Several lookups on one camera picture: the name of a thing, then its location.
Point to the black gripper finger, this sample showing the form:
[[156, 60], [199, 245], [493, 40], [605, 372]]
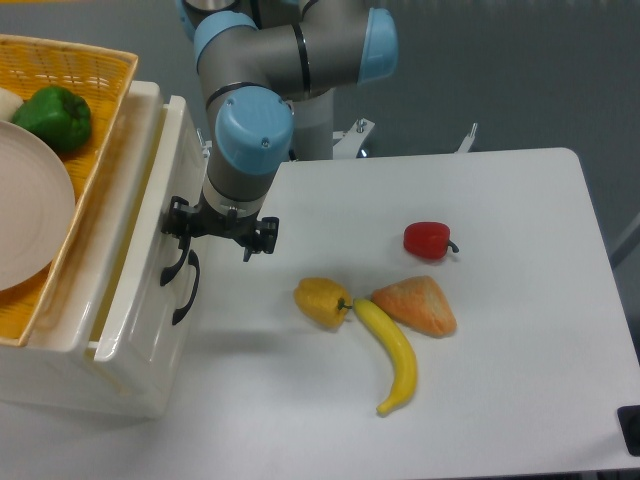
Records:
[[261, 237], [180, 221]]

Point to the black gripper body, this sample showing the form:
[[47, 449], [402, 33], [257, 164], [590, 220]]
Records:
[[242, 230]]

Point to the black top drawer handle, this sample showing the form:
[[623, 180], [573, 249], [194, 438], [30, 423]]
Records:
[[170, 272]]

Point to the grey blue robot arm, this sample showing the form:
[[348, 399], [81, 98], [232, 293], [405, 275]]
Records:
[[249, 74]]

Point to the white drawer cabinet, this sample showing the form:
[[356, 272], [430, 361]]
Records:
[[57, 366]]

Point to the yellow toy bell pepper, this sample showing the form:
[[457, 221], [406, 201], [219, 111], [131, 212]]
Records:
[[323, 300]]

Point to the pink plate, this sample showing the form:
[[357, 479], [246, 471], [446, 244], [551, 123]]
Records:
[[37, 205]]

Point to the green toy bell pepper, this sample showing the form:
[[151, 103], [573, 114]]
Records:
[[58, 117]]

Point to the yellow woven basket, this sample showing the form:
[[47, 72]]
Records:
[[102, 77]]

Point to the red toy bell pepper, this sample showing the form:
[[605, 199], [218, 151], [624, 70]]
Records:
[[428, 240]]

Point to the orange toy bread wedge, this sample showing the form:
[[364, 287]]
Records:
[[419, 303]]

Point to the yellow toy banana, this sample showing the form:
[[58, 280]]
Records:
[[399, 351]]

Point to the white toy vegetable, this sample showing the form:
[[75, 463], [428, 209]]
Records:
[[10, 102]]

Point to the black object at table edge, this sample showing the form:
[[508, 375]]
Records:
[[629, 420]]

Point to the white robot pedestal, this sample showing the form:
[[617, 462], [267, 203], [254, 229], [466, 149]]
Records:
[[313, 120]]

